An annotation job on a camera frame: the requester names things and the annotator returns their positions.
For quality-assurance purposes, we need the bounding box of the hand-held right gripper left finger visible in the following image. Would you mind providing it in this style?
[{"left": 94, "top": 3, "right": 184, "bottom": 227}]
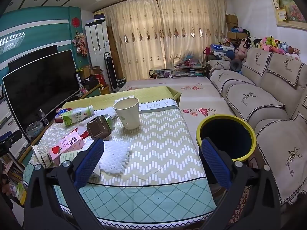
[{"left": 24, "top": 138, "right": 106, "bottom": 230}]

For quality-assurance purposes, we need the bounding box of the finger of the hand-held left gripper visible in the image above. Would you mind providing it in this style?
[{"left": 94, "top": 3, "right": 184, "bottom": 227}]
[{"left": 0, "top": 130, "right": 22, "bottom": 152}]

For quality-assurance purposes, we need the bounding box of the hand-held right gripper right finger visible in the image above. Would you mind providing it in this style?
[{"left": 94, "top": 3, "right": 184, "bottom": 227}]
[{"left": 200, "top": 138, "right": 281, "bottom": 230}]

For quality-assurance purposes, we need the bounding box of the white cardboard box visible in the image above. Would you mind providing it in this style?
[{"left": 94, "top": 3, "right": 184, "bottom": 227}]
[{"left": 59, "top": 149, "right": 101, "bottom": 178}]

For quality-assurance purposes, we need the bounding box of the pink strawberry milk carton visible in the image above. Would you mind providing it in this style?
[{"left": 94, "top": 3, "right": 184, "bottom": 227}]
[{"left": 49, "top": 131, "right": 85, "bottom": 161}]

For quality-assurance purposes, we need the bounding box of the yellow rimmed dark trash bin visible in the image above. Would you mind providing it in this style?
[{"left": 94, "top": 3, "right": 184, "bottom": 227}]
[{"left": 196, "top": 115, "right": 257, "bottom": 162}]

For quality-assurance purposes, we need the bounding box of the brown jar with green lid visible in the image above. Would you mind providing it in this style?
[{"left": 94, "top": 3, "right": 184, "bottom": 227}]
[{"left": 86, "top": 115, "right": 114, "bottom": 140}]

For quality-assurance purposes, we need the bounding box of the green labelled can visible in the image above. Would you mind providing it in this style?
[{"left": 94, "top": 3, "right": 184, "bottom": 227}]
[{"left": 62, "top": 105, "right": 95, "bottom": 126}]

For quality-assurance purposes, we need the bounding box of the white tissue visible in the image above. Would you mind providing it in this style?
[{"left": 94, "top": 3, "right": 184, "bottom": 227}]
[{"left": 93, "top": 106, "right": 119, "bottom": 125}]

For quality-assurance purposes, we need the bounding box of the white paper cup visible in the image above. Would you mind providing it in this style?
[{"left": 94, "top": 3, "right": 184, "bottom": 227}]
[{"left": 113, "top": 98, "right": 141, "bottom": 130}]

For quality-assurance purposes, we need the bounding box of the glass bowl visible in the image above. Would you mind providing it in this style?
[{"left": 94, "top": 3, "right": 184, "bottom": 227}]
[{"left": 26, "top": 122, "right": 44, "bottom": 138}]

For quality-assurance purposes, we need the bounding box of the patterned red rug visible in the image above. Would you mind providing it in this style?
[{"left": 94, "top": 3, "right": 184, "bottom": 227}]
[{"left": 213, "top": 153, "right": 265, "bottom": 228}]

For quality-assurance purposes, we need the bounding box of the clear water bottle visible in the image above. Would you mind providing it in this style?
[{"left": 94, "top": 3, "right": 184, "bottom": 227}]
[{"left": 38, "top": 109, "right": 50, "bottom": 126}]

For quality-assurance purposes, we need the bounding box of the pile of colourful books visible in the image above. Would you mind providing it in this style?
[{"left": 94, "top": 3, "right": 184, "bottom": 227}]
[{"left": 0, "top": 153, "right": 27, "bottom": 206}]

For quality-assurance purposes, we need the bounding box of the large black television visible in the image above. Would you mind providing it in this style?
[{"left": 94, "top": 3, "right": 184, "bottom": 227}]
[{"left": 2, "top": 49, "right": 81, "bottom": 131}]

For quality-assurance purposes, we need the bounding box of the beige sofa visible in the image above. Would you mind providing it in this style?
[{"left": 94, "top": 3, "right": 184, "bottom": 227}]
[{"left": 206, "top": 47, "right": 307, "bottom": 206}]

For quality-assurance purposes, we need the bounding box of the floral beige mat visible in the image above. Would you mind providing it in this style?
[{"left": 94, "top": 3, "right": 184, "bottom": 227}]
[{"left": 119, "top": 77, "right": 238, "bottom": 137}]

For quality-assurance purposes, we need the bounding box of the small black television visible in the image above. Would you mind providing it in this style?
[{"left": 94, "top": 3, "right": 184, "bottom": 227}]
[{"left": 8, "top": 44, "right": 58, "bottom": 72}]

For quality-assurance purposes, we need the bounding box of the black tower fan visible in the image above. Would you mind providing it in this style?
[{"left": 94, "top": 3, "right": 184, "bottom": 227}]
[{"left": 104, "top": 52, "right": 118, "bottom": 92}]

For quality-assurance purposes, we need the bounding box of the dark round cushion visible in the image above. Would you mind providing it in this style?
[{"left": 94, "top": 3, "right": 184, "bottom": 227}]
[{"left": 229, "top": 59, "right": 243, "bottom": 72}]

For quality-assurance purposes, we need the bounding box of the glass coffee table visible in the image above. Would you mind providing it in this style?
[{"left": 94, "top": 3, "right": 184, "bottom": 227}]
[{"left": 149, "top": 68, "right": 207, "bottom": 79}]

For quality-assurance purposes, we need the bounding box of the pile of books and toys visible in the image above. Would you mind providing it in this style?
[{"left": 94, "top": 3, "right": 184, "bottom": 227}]
[{"left": 174, "top": 57, "right": 207, "bottom": 77}]

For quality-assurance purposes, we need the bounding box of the white standing air conditioner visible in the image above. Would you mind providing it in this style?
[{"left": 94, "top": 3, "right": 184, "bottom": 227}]
[{"left": 85, "top": 20, "right": 112, "bottom": 91}]

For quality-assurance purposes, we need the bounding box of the beige embroidered curtain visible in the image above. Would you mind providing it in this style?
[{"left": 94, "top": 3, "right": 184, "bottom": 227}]
[
  {"left": 103, "top": 0, "right": 166, "bottom": 82},
  {"left": 157, "top": 0, "right": 228, "bottom": 65}
]

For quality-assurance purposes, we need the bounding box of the pile of plush toys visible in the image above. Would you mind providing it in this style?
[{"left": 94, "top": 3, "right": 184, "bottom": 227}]
[{"left": 209, "top": 35, "right": 301, "bottom": 61}]

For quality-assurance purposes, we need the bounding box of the stack of cardboard boxes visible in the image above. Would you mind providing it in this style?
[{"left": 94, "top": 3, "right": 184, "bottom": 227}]
[{"left": 225, "top": 14, "right": 247, "bottom": 40}]

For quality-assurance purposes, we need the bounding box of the yellow card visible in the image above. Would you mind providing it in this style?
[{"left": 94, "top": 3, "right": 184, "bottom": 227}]
[{"left": 276, "top": 8, "right": 287, "bottom": 21}]

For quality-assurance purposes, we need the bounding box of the framed flower landscape picture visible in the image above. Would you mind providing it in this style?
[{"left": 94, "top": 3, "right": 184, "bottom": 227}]
[{"left": 266, "top": 0, "right": 307, "bottom": 30}]

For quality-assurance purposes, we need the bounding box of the glass wall decoration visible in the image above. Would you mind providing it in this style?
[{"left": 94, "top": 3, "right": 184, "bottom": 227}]
[{"left": 0, "top": 32, "right": 26, "bottom": 53}]

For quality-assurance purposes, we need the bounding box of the hanging flower wall decoration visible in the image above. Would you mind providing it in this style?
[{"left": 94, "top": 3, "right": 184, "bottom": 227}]
[{"left": 72, "top": 30, "right": 88, "bottom": 57}]

